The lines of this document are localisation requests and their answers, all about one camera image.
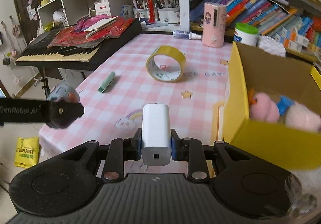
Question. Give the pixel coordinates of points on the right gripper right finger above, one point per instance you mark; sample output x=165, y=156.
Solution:
x=190, y=150

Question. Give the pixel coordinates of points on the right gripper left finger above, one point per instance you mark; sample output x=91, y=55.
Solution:
x=116, y=154

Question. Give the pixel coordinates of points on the small toy car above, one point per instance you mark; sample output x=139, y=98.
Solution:
x=63, y=93

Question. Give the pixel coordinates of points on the white power bank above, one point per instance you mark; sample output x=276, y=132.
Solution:
x=155, y=135

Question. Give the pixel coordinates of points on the pink plush toy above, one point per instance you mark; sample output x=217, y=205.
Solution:
x=287, y=111

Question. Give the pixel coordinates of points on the yellow tape roll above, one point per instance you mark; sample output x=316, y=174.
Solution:
x=166, y=64

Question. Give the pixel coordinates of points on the yellow cardboard box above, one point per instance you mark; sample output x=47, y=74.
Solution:
x=253, y=68

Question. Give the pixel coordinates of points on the yellow plastic bag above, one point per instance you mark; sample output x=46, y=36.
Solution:
x=27, y=152

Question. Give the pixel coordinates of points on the black Yamaha keyboard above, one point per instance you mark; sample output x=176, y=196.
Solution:
x=64, y=48

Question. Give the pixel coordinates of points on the pink checkered tablecloth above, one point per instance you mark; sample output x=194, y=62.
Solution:
x=117, y=112

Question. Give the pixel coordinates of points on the red papers pile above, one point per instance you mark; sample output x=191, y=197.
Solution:
x=75, y=35

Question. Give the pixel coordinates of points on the white notebook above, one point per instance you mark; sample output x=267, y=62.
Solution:
x=98, y=26

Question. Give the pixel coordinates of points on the pink humidifier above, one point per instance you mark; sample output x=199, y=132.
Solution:
x=214, y=25

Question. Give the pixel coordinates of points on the small spray bottle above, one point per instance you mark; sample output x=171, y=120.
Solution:
x=186, y=35

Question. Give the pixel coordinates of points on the green lid white jar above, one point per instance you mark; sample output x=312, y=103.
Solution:
x=245, y=34

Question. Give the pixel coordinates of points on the left white pen holder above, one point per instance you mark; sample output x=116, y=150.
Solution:
x=141, y=13

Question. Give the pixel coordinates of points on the white pen holder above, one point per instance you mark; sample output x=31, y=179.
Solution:
x=141, y=13
x=169, y=15

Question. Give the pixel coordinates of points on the white quilted pouch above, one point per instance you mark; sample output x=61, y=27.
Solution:
x=271, y=46

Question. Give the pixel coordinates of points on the red doll figurine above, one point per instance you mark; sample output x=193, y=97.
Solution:
x=151, y=11

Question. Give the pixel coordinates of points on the right white pen holder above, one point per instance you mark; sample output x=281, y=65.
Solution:
x=169, y=15

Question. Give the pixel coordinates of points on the wooden bookshelf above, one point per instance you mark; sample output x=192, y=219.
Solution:
x=293, y=21

